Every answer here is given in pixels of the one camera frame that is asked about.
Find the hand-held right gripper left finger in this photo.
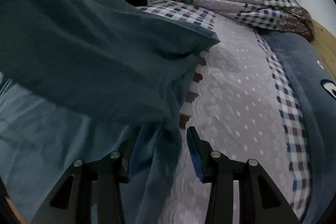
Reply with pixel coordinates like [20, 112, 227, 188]
[31, 126, 142, 224]

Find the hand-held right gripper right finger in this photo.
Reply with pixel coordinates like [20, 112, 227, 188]
[186, 126, 300, 224]

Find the teal blue shirt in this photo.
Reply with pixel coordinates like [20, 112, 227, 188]
[0, 0, 221, 224]

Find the checked bed sheet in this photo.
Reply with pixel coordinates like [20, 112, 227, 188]
[136, 4, 313, 224]

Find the blue plush pillow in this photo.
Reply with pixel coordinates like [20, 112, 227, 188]
[259, 30, 336, 224]

